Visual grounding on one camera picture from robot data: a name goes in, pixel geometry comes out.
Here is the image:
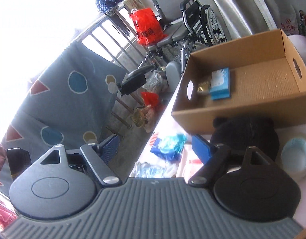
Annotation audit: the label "grey wheelchair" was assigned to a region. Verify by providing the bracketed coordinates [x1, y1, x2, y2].
[117, 0, 229, 97]

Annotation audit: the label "gold packet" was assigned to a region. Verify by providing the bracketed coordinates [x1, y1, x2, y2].
[196, 78, 213, 95]

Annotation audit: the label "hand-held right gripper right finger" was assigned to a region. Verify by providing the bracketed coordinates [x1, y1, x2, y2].
[188, 134, 266, 187]

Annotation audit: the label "beige towel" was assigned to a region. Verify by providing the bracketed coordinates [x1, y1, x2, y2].
[123, 0, 141, 10]

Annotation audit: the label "clear tape roll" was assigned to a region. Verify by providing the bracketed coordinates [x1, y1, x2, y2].
[280, 131, 306, 182]

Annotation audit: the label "red plastic bag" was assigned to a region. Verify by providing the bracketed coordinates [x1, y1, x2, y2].
[129, 7, 168, 46]

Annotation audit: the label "blue face mask box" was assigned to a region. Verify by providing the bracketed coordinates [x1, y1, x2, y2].
[210, 67, 232, 101]

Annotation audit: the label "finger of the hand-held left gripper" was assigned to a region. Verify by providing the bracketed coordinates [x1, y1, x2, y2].
[67, 153, 87, 175]

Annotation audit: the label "small red bag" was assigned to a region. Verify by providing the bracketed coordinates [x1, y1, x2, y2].
[140, 92, 160, 107]

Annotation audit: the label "green glass bottle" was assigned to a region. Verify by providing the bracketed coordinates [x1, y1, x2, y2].
[298, 10, 305, 34]

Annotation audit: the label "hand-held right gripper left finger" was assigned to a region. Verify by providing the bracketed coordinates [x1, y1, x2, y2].
[40, 134, 120, 187]

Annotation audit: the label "clear stuffed plastic bag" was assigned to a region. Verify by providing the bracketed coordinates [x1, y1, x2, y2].
[143, 71, 168, 95]

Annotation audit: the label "woven basket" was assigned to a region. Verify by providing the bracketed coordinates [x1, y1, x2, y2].
[132, 107, 147, 127]

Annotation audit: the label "brown cardboard box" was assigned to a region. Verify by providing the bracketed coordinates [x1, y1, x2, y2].
[171, 28, 306, 135]

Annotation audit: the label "white and red packet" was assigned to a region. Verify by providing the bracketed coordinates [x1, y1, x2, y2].
[176, 149, 206, 178]

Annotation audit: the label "grey curtain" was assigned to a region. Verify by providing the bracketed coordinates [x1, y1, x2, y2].
[193, 0, 278, 48]

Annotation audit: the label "pink red cloth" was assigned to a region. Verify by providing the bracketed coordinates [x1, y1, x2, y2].
[0, 187, 18, 232]

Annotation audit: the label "black haired plush doll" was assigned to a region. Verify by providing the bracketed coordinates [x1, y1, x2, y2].
[210, 117, 280, 161]

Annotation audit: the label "pink shoes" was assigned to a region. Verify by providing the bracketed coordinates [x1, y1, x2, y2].
[142, 105, 159, 131]

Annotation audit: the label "blue wet wipes packet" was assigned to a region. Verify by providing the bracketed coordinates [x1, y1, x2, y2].
[150, 133, 188, 161]

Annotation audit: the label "clear face mask packet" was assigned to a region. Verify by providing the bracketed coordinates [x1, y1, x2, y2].
[129, 161, 179, 178]

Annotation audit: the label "grey patterned blanket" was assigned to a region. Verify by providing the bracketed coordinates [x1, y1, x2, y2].
[0, 42, 126, 197]

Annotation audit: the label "white bag with red print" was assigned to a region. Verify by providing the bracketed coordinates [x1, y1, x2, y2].
[280, 5, 300, 35]

